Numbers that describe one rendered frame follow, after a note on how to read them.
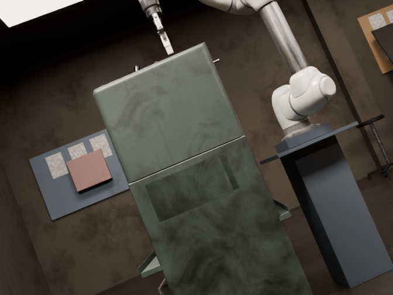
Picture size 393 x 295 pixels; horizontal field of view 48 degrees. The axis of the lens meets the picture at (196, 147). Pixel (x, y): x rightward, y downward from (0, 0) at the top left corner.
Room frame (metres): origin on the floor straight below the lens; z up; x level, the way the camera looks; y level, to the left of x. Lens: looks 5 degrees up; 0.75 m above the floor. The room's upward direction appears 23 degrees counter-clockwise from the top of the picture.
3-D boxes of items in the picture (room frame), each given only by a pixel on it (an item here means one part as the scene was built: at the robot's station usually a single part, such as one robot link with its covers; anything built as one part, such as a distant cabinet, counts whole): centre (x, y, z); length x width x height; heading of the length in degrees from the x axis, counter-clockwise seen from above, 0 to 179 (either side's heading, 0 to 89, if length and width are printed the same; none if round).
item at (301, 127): (2.42, -0.54, 0.83); 0.22 x 0.18 x 0.06; 5
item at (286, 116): (2.39, -0.55, 0.97); 0.18 x 0.16 x 0.22; 30
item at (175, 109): (1.95, 0.04, 1.06); 0.59 x 0.48 x 0.39; 178
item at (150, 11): (2.08, -0.06, 1.58); 0.08 x 0.07 x 0.09; 178
